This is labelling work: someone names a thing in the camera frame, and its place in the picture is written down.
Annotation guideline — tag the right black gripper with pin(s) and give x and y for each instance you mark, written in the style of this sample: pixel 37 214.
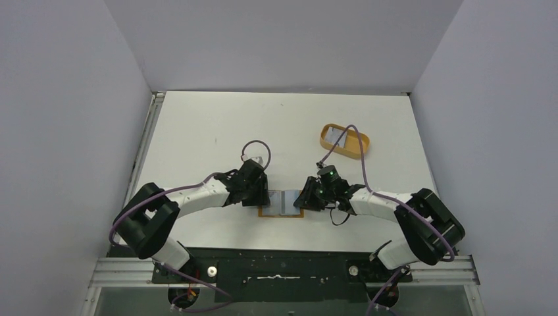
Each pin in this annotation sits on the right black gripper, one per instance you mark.
pixel 311 194

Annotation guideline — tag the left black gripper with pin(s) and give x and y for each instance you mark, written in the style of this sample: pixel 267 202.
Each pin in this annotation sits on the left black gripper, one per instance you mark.
pixel 262 198

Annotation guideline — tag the yellow leather card holder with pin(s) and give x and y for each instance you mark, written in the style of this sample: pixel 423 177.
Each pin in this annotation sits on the yellow leather card holder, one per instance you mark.
pixel 282 205

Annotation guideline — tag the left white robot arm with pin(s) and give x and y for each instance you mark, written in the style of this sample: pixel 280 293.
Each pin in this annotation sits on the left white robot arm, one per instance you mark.
pixel 145 223

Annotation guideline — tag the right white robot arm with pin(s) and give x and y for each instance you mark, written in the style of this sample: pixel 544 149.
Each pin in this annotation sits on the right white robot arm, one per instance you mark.
pixel 430 230

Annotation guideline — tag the silver credit card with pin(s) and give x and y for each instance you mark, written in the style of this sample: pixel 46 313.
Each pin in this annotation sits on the silver credit card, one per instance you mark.
pixel 335 135

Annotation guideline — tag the orange oval tray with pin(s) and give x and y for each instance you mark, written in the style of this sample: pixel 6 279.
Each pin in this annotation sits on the orange oval tray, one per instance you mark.
pixel 356 146

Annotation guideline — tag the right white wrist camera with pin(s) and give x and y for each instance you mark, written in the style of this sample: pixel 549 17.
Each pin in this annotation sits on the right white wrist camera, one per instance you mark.
pixel 320 165

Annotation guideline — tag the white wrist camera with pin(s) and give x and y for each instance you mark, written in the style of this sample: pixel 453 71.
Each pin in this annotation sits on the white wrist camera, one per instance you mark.
pixel 320 165
pixel 258 159

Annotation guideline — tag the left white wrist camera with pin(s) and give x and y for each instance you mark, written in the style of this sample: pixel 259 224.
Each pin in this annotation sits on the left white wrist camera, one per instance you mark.
pixel 258 159

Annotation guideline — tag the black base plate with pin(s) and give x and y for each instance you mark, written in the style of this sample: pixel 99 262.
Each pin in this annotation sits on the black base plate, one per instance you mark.
pixel 278 276

